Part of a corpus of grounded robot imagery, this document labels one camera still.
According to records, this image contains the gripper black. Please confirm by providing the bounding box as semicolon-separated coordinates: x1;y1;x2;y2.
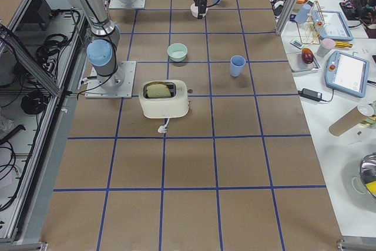
195;0;207;19

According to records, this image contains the pink bowl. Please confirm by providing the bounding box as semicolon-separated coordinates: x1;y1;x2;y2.
190;3;208;18

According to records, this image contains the green bowl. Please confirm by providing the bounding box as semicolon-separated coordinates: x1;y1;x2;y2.
167;43;188;62

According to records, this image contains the bread slice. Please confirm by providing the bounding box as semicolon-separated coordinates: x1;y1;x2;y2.
146;82;171;98

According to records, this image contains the cream toaster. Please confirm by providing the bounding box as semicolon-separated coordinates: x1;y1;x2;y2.
139;80;189;119

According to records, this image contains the light blue cup on side table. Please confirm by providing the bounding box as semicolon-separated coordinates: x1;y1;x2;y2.
294;4;311;24

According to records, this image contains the red apple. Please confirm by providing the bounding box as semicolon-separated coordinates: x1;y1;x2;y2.
301;48;314;64

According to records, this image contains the toaster white plug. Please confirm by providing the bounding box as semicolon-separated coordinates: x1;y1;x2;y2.
157;118;170;134

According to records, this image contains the teach pendant far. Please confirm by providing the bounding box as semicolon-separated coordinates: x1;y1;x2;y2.
311;10;353;42

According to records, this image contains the teach pendant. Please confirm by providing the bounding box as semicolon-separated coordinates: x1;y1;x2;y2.
324;51;370;98
311;10;353;42

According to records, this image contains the black power adapter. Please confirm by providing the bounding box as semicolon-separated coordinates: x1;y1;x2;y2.
298;88;322;102

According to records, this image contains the teach pendant near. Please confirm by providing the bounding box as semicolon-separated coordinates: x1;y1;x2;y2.
324;51;370;98

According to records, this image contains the cardboard tube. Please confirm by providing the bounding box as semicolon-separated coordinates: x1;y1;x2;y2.
328;104;374;136

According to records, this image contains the metal bowl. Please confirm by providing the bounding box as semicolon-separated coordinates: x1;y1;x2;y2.
352;152;375;199

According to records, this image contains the gold wire rack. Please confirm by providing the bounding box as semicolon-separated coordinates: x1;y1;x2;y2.
297;0;324;45

